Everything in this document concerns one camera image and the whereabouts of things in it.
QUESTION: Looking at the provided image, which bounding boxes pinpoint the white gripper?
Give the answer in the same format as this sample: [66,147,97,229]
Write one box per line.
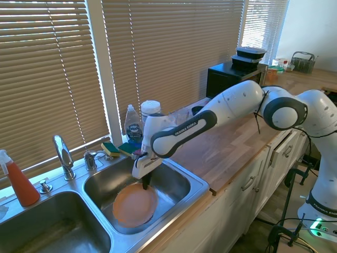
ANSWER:
[131,152,162,191]

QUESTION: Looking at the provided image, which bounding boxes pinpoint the orange plate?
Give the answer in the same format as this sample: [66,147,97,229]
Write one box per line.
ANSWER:
[112,183,159,229]

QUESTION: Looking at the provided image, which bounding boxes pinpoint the stainless steel double sink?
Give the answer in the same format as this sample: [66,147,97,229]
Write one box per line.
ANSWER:
[0,144,211,253]

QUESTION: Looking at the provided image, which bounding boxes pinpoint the chrome sink sprayer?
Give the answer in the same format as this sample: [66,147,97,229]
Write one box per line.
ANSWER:
[83,150,114,171]

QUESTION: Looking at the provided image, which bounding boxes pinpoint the small chrome sink knob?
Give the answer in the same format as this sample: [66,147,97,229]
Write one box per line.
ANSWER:
[39,179,53,194]

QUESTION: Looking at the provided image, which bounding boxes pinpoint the yellow green sponge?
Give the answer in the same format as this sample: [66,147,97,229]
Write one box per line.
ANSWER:
[101,142,121,158]
[117,143,140,157]

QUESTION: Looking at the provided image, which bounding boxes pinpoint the clear Dawn dish soap bottle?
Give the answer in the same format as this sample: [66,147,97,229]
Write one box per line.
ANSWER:
[124,104,145,145]

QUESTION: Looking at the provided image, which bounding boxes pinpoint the white wipes canister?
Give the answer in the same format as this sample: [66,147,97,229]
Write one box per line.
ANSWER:
[141,100,162,117]

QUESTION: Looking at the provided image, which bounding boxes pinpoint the clear drinking glass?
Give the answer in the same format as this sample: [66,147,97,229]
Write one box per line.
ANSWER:
[173,108,190,124]

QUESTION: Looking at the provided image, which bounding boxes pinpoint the chrome faucet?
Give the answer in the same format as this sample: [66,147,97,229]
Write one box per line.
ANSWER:
[52,134,76,181]

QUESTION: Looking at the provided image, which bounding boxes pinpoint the white kitchen cabinets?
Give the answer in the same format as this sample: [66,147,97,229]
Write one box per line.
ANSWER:
[142,126,316,253]

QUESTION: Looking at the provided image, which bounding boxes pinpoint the black microwave oven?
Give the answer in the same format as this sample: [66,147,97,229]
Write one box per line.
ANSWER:
[205,62,269,100]

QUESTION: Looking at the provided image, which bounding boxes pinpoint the orange spray bottle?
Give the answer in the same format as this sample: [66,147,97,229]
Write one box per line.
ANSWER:
[0,149,41,207]

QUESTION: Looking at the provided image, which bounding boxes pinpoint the wide beige window blind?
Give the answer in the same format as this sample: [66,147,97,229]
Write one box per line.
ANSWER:
[101,0,245,135]
[0,0,111,189]

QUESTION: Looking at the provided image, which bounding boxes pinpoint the black C-clamp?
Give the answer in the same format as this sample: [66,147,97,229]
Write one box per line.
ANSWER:
[268,213,306,248]
[284,163,314,188]

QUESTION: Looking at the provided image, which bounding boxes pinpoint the black stand pole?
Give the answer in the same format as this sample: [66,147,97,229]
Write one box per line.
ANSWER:
[278,171,296,227]

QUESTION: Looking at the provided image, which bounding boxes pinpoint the black food container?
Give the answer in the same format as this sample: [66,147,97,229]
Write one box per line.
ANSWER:
[231,54,261,71]
[235,46,267,59]

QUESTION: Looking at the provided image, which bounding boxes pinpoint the orange tub with green lid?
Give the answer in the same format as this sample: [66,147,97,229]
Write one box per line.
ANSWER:
[266,65,284,82]

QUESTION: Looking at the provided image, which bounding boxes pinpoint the white box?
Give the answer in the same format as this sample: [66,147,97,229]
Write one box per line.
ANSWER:
[272,57,289,70]

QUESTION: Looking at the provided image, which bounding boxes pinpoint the narrow beige window blind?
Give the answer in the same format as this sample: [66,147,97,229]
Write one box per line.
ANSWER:
[241,0,289,65]

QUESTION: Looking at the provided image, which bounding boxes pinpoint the grey cutlery caddy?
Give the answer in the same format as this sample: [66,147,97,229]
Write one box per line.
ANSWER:
[290,51,316,74]

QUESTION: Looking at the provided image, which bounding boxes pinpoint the white window frame post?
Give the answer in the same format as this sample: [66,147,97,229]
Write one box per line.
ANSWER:
[86,0,123,144]

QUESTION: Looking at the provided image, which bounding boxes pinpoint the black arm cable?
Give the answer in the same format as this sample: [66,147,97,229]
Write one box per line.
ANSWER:
[253,90,323,138]

